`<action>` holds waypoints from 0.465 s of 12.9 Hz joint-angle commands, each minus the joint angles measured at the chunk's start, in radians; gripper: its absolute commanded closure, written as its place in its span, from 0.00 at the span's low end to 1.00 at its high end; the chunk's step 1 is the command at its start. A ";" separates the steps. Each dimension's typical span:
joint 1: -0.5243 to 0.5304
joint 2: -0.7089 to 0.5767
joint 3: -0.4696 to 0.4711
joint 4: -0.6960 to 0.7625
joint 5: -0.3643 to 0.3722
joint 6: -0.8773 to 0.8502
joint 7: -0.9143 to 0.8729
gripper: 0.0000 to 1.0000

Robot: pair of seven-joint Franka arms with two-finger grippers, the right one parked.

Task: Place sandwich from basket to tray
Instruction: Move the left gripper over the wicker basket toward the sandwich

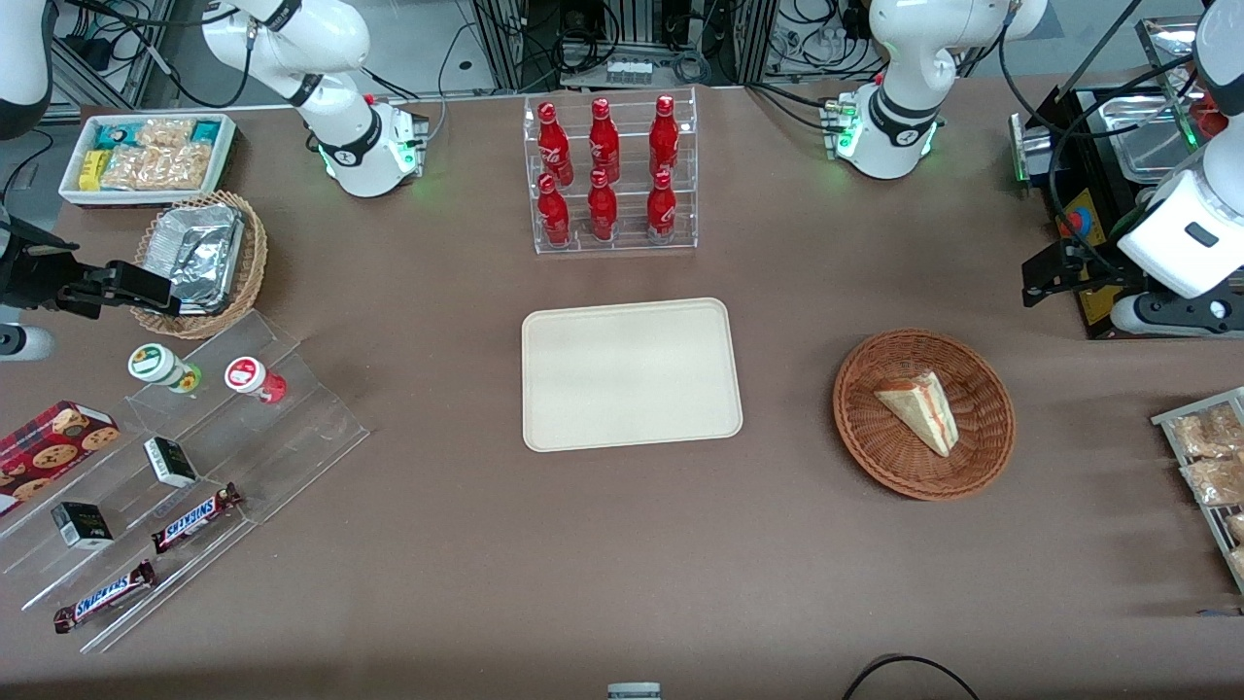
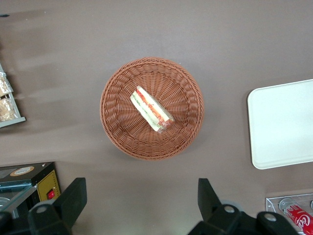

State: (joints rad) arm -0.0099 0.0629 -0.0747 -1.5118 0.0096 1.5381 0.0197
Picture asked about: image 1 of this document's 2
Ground red lidded cup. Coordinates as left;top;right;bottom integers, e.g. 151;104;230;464
225;357;288;404

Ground Snickers bar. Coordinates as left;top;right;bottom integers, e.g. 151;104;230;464
53;561;156;634
151;483;242;555

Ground red cookie box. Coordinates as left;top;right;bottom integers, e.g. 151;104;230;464
0;401;121;516

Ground red cola bottle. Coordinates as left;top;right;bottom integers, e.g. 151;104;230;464
537;173;571;247
646;170;677;244
589;97;621;183
588;168;618;242
537;101;574;186
649;94;679;176

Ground black cable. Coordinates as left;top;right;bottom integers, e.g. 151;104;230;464
841;654;983;700

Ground steel pan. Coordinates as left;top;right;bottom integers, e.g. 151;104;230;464
1098;92;1211;184

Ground white snack bin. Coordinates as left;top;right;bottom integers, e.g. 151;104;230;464
58;112;239;210

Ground clear acrylic stepped stand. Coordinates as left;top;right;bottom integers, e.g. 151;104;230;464
0;311;370;654

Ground clear cracker bag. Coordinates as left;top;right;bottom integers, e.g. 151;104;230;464
136;117;195;149
102;144;210;191

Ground green lidded cup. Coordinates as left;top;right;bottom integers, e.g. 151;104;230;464
128;343;203;393

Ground cream plastic tray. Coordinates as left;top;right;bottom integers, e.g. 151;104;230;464
521;297;743;453

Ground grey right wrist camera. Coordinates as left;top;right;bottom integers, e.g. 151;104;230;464
0;326;54;362

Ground small black box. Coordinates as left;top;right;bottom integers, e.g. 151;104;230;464
51;502;113;550
144;437;198;488

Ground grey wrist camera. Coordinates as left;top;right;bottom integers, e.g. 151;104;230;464
1111;292;1244;339
0;326;54;362

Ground clear acrylic bottle rack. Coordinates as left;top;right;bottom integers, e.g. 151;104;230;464
523;87;699;256

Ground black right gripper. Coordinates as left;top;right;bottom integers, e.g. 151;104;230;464
0;222;182;320

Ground tan wicker basket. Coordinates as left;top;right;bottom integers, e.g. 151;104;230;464
131;190;268;339

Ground stacked foil trays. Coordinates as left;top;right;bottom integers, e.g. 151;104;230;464
146;202;246;315

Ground tray of packaged pastries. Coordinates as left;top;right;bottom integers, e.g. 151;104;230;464
1152;387;1244;594

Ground yellow emergency stop box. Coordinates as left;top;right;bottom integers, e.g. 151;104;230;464
1059;190;1119;327

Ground triangle sandwich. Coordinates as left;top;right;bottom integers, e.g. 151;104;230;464
873;370;960;458

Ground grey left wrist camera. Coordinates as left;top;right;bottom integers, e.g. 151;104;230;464
1111;292;1244;339

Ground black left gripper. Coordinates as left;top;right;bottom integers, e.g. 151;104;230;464
1022;241;1158;307

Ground brown wicker basket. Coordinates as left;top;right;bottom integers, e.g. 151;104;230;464
833;329;1018;502

